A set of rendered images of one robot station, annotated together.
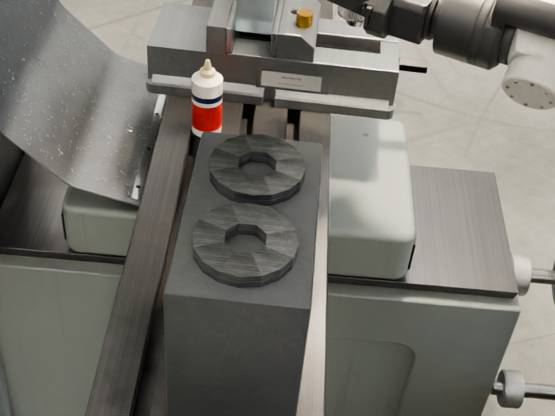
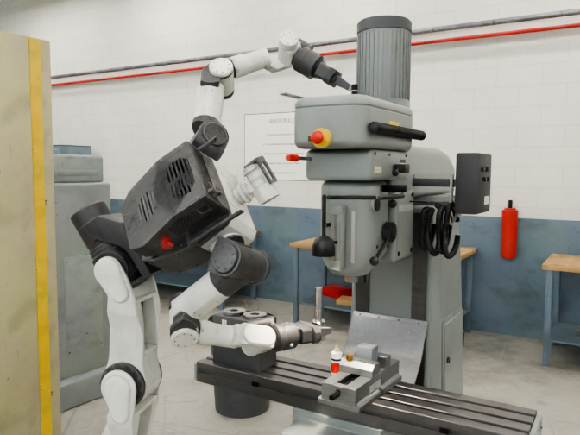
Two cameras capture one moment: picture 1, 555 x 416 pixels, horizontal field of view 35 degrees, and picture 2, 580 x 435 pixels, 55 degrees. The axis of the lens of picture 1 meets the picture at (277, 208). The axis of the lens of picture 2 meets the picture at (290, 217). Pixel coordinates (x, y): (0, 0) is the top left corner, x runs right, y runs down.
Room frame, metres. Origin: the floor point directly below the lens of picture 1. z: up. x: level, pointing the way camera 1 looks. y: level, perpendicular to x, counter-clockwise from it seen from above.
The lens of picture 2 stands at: (1.83, -1.69, 1.66)
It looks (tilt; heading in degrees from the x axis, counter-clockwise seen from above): 5 degrees down; 121
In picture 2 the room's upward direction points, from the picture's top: straight up
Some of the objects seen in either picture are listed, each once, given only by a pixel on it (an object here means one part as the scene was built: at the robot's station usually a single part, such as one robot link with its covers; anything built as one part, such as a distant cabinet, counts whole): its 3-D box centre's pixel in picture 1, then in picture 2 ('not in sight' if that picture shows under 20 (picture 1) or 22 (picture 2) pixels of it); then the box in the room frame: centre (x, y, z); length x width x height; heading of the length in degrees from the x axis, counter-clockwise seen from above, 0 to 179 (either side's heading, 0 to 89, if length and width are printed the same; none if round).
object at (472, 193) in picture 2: not in sight; (475, 183); (1.35, 0.35, 1.62); 0.20 x 0.09 x 0.21; 90
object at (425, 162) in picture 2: not in sight; (404, 171); (1.01, 0.55, 1.66); 0.80 x 0.23 x 0.20; 90
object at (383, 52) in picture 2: not in sight; (383, 66); (1.01, 0.30, 2.05); 0.20 x 0.20 x 0.32
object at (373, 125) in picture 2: not in sight; (399, 131); (1.16, 0.09, 1.79); 0.45 x 0.04 x 0.04; 90
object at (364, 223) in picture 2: not in sight; (353, 226); (1.02, 0.06, 1.47); 0.21 x 0.19 x 0.32; 0
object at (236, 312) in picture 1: (247, 276); (244, 337); (0.58, 0.02, 1.02); 0.22 x 0.12 x 0.20; 179
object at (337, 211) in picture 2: not in sight; (337, 236); (1.01, -0.06, 1.45); 0.04 x 0.04 x 0.21; 0
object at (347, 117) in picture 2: not in sight; (356, 127); (1.01, 0.07, 1.81); 0.47 x 0.26 x 0.16; 90
